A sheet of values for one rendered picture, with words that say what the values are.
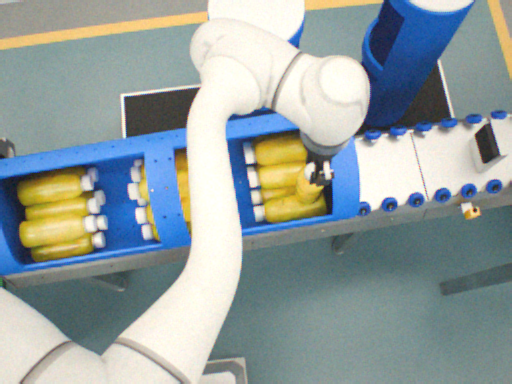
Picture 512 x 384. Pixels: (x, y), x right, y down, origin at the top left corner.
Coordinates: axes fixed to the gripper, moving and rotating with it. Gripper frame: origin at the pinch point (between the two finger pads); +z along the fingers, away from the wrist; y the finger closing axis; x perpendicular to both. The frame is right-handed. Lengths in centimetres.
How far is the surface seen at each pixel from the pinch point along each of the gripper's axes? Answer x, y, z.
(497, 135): -51, 6, 19
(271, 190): 8.8, 2.9, 24.0
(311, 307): -4, -25, 127
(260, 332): 19, -32, 127
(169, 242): 34.9, -8.1, 13.5
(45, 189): 63, 10, 13
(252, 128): 11.5, 13.3, 5.5
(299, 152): 0.9, 8.7, 14.6
